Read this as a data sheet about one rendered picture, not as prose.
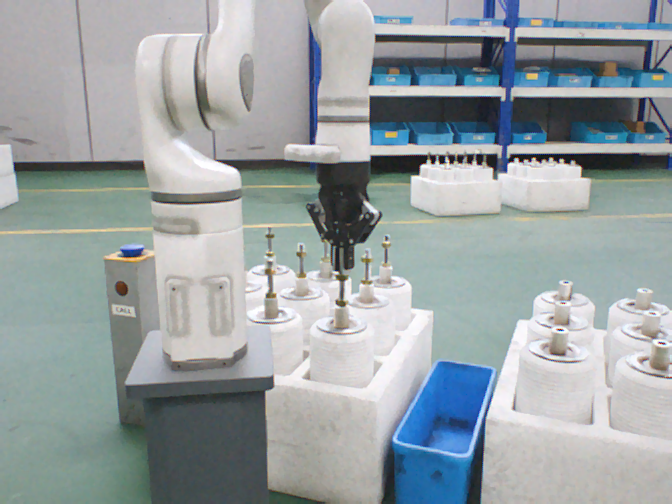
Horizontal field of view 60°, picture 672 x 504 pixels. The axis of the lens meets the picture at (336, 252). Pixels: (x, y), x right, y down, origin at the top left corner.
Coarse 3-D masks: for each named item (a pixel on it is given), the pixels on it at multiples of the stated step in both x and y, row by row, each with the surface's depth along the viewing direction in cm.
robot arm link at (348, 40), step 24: (336, 0) 72; (360, 0) 72; (336, 24) 71; (360, 24) 72; (336, 48) 73; (360, 48) 73; (336, 72) 74; (360, 72) 74; (336, 96) 75; (360, 96) 76; (336, 120) 76; (360, 120) 76
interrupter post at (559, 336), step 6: (552, 330) 76; (558, 330) 76; (564, 330) 76; (552, 336) 76; (558, 336) 75; (564, 336) 75; (552, 342) 76; (558, 342) 75; (564, 342) 75; (552, 348) 76; (558, 348) 75; (564, 348) 75; (558, 354) 75; (564, 354) 76
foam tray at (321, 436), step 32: (416, 320) 108; (416, 352) 101; (288, 384) 83; (320, 384) 83; (384, 384) 83; (416, 384) 103; (288, 416) 84; (320, 416) 82; (352, 416) 80; (384, 416) 82; (288, 448) 85; (320, 448) 83; (352, 448) 81; (384, 448) 84; (288, 480) 86; (320, 480) 84; (352, 480) 82; (384, 480) 85
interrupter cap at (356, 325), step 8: (320, 320) 87; (328, 320) 87; (352, 320) 87; (360, 320) 87; (320, 328) 84; (328, 328) 84; (336, 328) 84; (344, 328) 84; (352, 328) 84; (360, 328) 83
